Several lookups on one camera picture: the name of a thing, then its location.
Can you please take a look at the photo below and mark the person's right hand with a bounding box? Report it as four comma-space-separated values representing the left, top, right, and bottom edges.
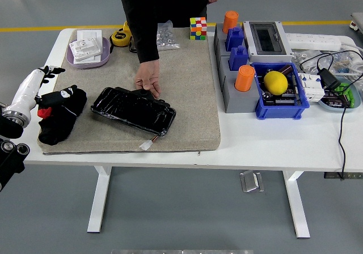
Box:
134, 58, 162, 100

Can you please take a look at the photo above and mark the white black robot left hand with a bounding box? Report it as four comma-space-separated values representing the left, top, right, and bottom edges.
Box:
5, 65, 79, 112

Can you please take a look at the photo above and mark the black rag with red tag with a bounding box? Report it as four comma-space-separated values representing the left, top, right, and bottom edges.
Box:
37, 85, 88, 146

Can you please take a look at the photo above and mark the table control panel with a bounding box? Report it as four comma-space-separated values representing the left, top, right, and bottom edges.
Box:
324, 171, 363, 180

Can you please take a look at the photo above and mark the orange cylinder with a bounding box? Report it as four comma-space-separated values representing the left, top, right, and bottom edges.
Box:
222, 10, 239, 35
234, 65, 256, 92

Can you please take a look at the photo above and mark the person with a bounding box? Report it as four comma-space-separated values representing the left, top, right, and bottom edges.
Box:
115, 0, 213, 29

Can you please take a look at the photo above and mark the multicolour puzzle cube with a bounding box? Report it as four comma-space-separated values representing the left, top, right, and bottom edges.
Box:
189, 16, 208, 41

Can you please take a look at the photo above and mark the grey-brown mat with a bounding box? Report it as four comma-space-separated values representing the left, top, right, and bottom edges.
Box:
37, 27, 222, 155

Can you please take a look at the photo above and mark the clear bag of metal nuts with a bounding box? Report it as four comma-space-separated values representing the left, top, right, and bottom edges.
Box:
157, 20, 181, 52

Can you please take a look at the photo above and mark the yellow tape measure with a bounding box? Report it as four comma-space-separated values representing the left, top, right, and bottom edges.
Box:
109, 21, 133, 48

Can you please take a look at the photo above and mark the purple tray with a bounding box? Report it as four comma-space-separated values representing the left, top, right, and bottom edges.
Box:
66, 36, 111, 69

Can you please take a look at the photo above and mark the blue peg block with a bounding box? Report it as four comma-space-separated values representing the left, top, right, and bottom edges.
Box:
225, 26, 244, 52
229, 45, 250, 72

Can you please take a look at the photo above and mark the grey peg holder block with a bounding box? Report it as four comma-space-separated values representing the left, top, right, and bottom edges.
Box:
213, 23, 250, 66
217, 54, 260, 114

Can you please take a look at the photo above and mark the white socket module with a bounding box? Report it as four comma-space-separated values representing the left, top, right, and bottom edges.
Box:
69, 37, 102, 62

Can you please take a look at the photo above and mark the grey electrical distribution box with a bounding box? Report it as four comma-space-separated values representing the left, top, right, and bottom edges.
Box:
242, 20, 294, 64

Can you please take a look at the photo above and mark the clear bag of white rings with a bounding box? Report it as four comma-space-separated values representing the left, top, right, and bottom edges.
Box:
291, 49, 320, 75

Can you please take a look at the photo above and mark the yellow lemon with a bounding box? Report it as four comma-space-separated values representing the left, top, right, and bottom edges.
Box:
263, 70, 289, 96

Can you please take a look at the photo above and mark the white power strip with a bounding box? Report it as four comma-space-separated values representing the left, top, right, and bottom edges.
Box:
284, 32, 343, 52

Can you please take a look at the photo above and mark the blue plastic bin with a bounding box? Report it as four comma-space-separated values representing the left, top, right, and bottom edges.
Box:
251, 62, 310, 120

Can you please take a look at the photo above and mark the white table leg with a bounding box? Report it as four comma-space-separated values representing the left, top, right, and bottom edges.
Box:
282, 171, 311, 239
87, 166, 113, 234

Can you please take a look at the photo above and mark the white circuit breaker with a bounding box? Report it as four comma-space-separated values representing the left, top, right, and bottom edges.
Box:
299, 72, 326, 102

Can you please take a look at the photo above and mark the black power adapter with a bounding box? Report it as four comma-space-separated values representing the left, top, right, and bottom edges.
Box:
316, 68, 341, 90

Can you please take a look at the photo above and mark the white cart corner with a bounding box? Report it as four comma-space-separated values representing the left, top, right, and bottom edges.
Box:
350, 12, 363, 35

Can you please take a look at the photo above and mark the clear bag of blue terminals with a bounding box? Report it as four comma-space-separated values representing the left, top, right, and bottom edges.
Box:
326, 51, 361, 76

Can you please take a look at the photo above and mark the green plastic part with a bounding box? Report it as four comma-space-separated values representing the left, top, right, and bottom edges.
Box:
333, 82, 356, 107

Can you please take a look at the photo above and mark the small dark circuit board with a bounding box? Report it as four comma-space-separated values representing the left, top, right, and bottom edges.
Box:
323, 91, 349, 108

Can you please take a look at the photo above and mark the light blue dish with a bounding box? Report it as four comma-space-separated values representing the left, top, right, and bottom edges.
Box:
317, 77, 362, 113

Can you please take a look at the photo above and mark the white plug with wires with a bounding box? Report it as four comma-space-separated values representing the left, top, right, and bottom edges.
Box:
140, 136, 159, 151

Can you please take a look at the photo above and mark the flat white switch plate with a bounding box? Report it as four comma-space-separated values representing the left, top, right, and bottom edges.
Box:
73, 29, 103, 65

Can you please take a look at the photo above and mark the silver metal bracket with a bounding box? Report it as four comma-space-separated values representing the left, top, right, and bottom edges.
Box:
239, 170, 265, 193

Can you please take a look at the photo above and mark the thick white cable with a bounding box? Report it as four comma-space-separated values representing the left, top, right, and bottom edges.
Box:
339, 41, 363, 83

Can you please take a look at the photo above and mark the thin black cable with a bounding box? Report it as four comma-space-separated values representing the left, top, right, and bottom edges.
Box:
299, 49, 363, 180

